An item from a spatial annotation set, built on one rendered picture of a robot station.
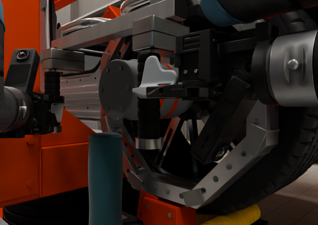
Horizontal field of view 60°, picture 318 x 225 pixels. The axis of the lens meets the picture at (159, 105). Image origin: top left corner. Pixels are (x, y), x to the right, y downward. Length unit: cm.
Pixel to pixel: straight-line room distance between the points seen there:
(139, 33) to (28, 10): 58
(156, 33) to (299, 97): 23
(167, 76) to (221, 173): 30
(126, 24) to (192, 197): 40
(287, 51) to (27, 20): 81
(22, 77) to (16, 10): 42
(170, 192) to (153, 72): 39
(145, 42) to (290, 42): 22
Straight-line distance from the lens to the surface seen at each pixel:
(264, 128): 55
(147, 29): 43
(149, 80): 39
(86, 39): 63
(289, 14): 65
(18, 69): 59
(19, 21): 95
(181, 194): 70
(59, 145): 99
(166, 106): 63
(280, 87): 29
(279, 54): 28
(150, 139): 41
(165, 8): 45
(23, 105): 50
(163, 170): 83
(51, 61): 70
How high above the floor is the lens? 82
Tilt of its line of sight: level
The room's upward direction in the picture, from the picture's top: straight up
